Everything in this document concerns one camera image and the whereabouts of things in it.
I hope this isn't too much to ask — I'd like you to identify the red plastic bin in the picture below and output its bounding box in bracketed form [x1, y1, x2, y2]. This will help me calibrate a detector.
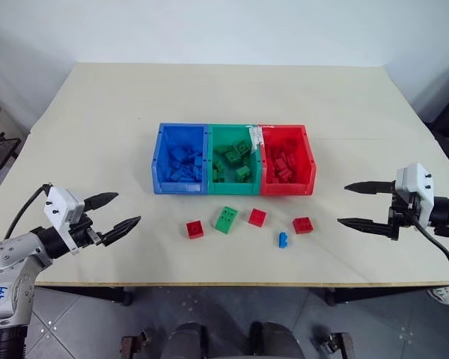
[257, 124, 318, 197]

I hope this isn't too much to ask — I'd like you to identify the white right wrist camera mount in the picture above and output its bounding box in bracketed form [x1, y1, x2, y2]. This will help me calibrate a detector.
[394, 162, 436, 226]

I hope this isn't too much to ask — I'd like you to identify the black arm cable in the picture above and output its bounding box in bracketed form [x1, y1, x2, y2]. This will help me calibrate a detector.
[410, 219, 449, 295]
[3, 183, 50, 240]

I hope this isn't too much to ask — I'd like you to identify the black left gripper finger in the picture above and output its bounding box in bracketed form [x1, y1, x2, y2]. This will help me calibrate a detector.
[83, 191, 120, 215]
[100, 215, 142, 248]

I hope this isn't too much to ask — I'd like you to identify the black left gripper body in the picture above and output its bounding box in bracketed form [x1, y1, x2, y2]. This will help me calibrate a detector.
[69, 212, 106, 251]

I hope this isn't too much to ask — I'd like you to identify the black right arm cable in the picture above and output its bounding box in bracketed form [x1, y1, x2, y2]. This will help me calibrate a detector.
[410, 219, 449, 295]

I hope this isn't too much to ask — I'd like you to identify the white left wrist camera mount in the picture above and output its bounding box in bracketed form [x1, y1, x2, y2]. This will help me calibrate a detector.
[43, 185, 86, 256]

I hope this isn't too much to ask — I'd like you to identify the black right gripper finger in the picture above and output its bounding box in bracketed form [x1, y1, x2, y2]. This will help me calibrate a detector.
[343, 180, 397, 196]
[337, 217, 391, 236]

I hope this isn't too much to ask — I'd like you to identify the green long toy brick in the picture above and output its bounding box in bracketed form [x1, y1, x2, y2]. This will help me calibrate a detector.
[211, 206, 239, 236]

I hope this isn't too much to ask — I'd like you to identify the brown caster foot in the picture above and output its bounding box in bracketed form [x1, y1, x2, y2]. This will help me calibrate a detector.
[120, 328, 155, 359]
[311, 330, 355, 359]

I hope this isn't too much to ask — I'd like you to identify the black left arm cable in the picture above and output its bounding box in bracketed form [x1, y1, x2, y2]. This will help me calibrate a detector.
[3, 183, 50, 240]

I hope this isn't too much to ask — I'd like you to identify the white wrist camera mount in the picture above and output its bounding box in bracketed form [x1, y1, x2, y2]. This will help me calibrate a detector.
[394, 162, 436, 226]
[43, 185, 86, 256]

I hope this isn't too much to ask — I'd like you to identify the green plastic bin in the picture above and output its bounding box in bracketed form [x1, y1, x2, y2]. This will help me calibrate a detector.
[207, 123, 265, 197]

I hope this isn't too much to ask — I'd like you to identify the red square toy brick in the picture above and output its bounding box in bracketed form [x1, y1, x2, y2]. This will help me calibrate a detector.
[185, 221, 207, 239]
[292, 215, 314, 236]
[247, 208, 268, 227]

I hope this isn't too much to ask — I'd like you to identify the white sneaker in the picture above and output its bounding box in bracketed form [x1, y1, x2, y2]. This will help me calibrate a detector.
[427, 285, 449, 307]

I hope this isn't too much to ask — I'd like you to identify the black table frame beam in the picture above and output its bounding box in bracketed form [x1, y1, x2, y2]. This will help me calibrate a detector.
[323, 286, 437, 307]
[34, 286, 134, 307]

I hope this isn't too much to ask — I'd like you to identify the blue plastic bin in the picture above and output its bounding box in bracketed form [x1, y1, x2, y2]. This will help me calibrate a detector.
[150, 122, 211, 196]

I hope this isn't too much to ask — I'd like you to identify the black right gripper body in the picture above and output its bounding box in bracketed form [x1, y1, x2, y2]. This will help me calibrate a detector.
[388, 190, 422, 242]

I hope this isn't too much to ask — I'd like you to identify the white tape strip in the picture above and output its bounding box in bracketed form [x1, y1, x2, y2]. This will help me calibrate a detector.
[248, 124, 275, 155]

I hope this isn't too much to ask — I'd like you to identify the dark rounded shape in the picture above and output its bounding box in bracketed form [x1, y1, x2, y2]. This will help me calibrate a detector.
[248, 321, 305, 359]
[163, 322, 207, 359]

